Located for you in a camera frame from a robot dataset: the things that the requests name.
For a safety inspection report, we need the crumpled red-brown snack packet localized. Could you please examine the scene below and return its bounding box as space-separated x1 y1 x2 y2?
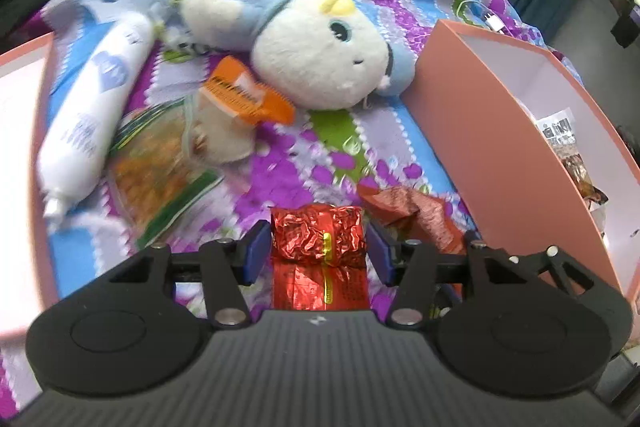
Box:
356 184 468 255

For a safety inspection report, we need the pink box lid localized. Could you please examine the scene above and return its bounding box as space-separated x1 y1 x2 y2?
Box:
0 32 66 343

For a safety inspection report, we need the white squeeze tube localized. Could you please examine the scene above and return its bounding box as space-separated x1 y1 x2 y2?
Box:
37 14 153 220

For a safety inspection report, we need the white charger cable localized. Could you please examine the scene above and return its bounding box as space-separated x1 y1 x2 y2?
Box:
455 0 506 32

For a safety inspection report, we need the orange label snack packet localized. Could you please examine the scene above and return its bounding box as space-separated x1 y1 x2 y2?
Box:
192 55 297 165

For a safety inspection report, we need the pink cardboard box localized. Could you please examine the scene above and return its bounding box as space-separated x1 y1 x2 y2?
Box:
405 19 640 303

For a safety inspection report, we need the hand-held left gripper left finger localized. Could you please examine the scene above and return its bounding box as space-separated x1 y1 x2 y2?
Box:
100 221 272 329

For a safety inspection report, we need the clear printed snack packet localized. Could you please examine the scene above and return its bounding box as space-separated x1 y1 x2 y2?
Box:
540 107 576 145

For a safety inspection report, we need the green-edged clear snack packet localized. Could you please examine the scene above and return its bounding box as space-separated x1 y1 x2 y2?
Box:
107 99 226 248

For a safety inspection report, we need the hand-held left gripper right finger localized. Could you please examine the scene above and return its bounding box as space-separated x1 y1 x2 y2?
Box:
367 223 536 329

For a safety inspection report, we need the brown snack packet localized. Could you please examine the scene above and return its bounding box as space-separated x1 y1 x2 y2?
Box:
560 152 608 205

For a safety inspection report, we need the red foil snack packet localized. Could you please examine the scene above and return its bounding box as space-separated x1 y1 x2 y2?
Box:
270 203 371 312

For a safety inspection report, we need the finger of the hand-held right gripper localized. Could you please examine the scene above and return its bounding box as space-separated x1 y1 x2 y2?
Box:
510 247 601 303

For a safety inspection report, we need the white and blue plush toy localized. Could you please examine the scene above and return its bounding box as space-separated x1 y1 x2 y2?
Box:
180 0 418 112

